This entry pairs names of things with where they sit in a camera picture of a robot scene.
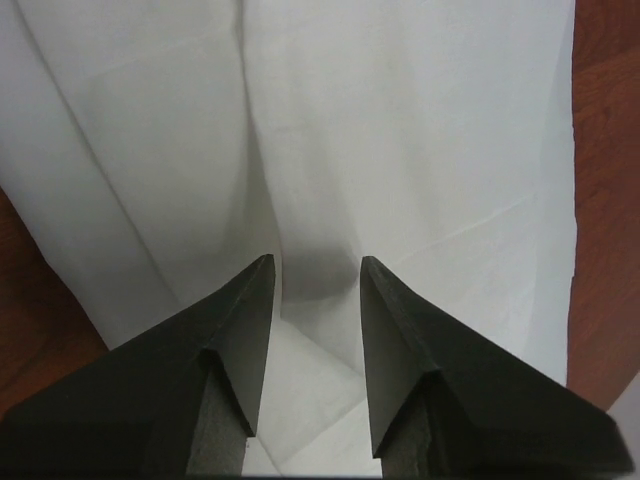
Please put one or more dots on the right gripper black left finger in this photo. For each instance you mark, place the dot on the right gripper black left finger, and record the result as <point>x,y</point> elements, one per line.
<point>182,398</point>

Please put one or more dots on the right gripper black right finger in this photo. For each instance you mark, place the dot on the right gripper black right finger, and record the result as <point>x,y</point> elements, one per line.
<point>445,400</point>

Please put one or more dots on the white long sleeve shirt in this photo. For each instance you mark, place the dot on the white long sleeve shirt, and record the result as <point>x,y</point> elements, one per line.
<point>156,148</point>

